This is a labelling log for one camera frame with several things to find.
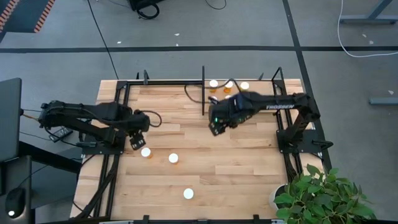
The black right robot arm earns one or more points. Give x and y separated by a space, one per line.
280 104

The grey table leg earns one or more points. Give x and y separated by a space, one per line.
384 100
367 20

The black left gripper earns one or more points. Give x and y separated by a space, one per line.
136 135

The black computer mouse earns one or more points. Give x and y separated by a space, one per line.
15 200

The green plant in white pot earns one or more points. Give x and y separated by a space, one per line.
323 199

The black monitor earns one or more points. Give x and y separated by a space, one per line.
9 118

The black aluminium rig frame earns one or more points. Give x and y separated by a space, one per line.
161 83

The black power brick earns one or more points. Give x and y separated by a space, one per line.
60 134

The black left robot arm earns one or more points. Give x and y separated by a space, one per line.
77 113

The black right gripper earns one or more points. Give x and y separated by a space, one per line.
227 114

